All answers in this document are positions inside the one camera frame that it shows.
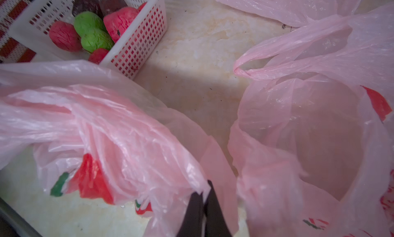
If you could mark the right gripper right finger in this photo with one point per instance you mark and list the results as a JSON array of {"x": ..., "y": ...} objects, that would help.
[{"x": 215, "y": 223}]

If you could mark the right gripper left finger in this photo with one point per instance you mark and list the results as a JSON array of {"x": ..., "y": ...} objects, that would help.
[{"x": 193, "y": 219}]

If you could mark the pink plastic bag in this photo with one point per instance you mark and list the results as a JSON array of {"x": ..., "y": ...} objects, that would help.
[
  {"x": 295, "y": 13},
  {"x": 93, "y": 130},
  {"x": 313, "y": 142}
]

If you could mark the green apple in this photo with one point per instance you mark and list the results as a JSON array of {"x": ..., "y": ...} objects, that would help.
[
  {"x": 96, "y": 39},
  {"x": 87, "y": 20}
]

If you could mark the pink red apple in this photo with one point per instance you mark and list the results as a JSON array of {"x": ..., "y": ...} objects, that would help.
[
  {"x": 65, "y": 37},
  {"x": 141, "y": 7},
  {"x": 118, "y": 22}
]

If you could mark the dark red apple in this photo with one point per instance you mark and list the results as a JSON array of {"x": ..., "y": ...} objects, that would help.
[
  {"x": 110, "y": 6},
  {"x": 93, "y": 6}
]

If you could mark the white plastic basket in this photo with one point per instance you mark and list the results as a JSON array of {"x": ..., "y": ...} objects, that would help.
[{"x": 128, "y": 30}]

